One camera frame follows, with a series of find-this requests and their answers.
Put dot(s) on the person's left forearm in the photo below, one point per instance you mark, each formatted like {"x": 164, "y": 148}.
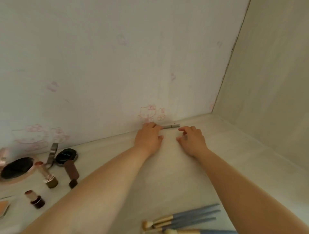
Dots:
{"x": 96, "y": 192}

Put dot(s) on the light wooden table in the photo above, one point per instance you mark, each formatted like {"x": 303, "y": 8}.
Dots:
{"x": 181, "y": 173}

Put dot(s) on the person's left hand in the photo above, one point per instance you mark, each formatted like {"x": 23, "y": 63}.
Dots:
{"x": 148, "y": 139}

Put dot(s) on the orange single eyeshadow pan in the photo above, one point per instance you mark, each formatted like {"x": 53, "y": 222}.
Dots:
{"x": 3, "y": 207}

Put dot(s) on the person's right forearm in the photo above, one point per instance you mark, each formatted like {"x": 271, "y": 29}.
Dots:
{"x": 246, "y": 192}

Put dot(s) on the pink blue patterned compact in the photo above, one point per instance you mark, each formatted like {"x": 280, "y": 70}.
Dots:
{"x": 17, "y": 168}

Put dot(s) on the person's right hand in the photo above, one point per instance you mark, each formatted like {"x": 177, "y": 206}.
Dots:
{"x": 194, "y": 142}

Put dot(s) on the brown lipstick tube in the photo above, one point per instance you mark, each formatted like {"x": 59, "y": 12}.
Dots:
{"x": 47, "y": 176}

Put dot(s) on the small dark round compact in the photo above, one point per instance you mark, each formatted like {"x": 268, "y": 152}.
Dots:
{"x": 66, "y": 155}

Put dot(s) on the grey pen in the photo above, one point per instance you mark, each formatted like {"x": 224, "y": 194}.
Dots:
{"x": 171, "y": 126}

